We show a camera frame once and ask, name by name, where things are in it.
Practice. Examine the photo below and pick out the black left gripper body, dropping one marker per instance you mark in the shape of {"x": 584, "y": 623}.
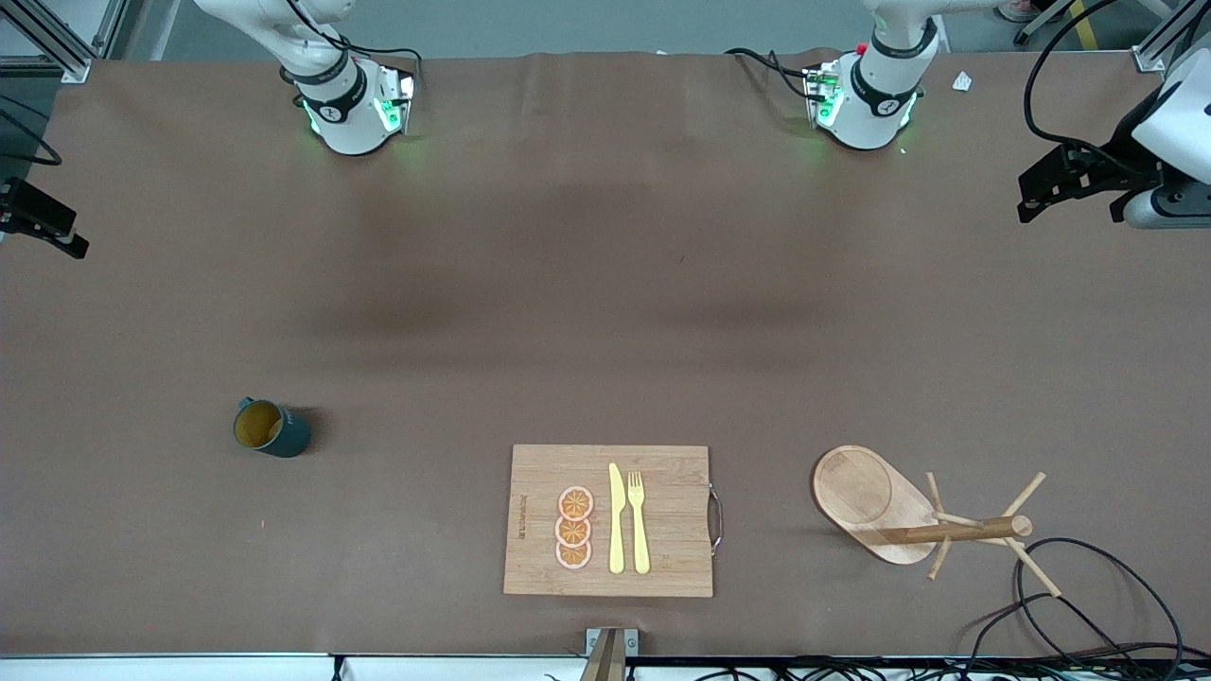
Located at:
{"x": 1114, "y": 161}

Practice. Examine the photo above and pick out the dark green mug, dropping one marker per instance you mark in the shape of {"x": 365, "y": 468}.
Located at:
{"x": 284, "y": 433}

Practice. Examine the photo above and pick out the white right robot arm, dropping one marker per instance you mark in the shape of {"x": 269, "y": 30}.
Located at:
{"x": 345, "y": 104}

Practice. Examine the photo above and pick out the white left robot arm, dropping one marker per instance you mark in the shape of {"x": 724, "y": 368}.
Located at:
{"x": 875, "y": 95}

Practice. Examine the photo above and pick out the white paper scrap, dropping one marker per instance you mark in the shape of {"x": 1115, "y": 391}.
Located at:
{"x": 962, "y": 81}

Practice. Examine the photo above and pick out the wooden mug tree stand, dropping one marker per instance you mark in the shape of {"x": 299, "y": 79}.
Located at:
{"x": 866, "y": 497}

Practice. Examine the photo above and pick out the bamboo cutting board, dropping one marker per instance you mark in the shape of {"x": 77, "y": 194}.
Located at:
{"x": 662, "y": 511}

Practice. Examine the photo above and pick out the brown table cover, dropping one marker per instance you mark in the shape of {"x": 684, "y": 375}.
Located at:
{"x": 568, "y": 331}

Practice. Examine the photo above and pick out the yellow plastic fork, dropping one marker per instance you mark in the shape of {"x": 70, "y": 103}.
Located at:
{"x": 640, "y": 530}

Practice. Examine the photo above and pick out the yellow plastic knife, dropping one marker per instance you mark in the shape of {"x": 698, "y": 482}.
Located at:
{"x": 617, "y": 520}

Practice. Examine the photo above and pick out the orange slice toy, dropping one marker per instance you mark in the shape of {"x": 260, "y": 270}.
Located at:
{"x": 573, "y": 531}
{"x": 575, "y": 503}
{"x": 573, "y": 554}

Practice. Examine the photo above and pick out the aluminium frame post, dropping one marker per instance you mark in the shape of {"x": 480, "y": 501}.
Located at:
{"x": 57, "y": 43}
{"x": 1159, "y": 47}

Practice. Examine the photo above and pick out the metal mounting bracket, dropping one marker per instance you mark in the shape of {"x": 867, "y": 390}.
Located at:
{"x": 610, "y": 648}

